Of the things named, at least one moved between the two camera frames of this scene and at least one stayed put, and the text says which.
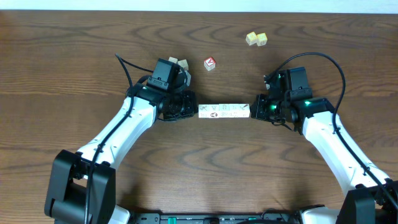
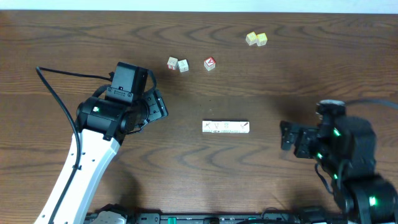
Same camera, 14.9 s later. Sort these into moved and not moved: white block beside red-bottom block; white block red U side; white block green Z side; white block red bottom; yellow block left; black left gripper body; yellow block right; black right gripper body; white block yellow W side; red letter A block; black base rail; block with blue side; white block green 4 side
Moved: white block red U side; white block green 4 side; white block yellow W side; white block green Z side; black right gripper body; block with blue side; black left gripper body
Not moved: red letter A block; black base rail; yellow block right; white block red bottom; yellow block left; white block beside red-bottom block
